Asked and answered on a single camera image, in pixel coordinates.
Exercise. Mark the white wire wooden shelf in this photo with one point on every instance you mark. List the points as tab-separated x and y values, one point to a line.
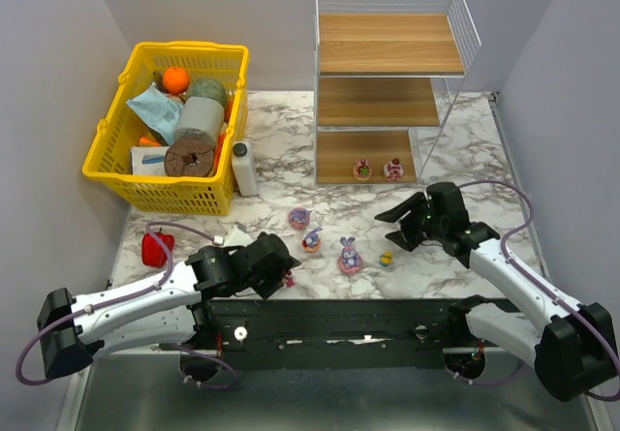
387	75

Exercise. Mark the green round melon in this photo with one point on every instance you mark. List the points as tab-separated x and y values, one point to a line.
209	88

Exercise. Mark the grey brown cylinder roll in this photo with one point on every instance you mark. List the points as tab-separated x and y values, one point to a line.
195	139

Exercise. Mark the orange fruit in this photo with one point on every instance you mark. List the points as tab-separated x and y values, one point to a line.
175	80

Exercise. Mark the yellow plastic basket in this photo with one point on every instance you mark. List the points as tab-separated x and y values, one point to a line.
108	159

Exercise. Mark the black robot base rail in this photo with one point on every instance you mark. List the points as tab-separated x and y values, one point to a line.
332	334

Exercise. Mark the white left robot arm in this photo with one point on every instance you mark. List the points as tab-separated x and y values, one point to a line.
77	329

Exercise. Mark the white box in basket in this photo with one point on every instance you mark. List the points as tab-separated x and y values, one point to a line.
148	161

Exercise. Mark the light blue snack bag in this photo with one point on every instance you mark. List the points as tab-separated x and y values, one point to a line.
160	112

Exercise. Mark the purple owl pink cup toy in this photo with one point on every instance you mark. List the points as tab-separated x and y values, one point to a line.
299	218

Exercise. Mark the small yellow blue toy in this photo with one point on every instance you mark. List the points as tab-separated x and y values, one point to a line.
386	259

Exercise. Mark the white bottle black cap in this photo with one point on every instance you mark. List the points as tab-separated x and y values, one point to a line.
244	169

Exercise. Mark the pink strawberry cake toy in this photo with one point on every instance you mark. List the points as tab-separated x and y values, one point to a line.
393	171

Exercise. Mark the pink bear green flower toy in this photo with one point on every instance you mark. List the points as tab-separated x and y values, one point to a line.
362	170

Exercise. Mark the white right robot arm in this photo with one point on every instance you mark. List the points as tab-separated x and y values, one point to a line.
570	346

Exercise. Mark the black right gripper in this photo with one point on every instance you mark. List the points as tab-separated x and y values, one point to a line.
419	223

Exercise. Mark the red bell pepper toy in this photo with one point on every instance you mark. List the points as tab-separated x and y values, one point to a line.
152	253

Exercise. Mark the purple bunny pink donut toy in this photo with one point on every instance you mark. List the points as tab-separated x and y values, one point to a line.
349	262

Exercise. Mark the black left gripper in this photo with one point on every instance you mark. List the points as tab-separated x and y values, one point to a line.
270	269

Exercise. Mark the purple bunny cupcake toy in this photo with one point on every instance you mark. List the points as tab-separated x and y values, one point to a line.
312	241

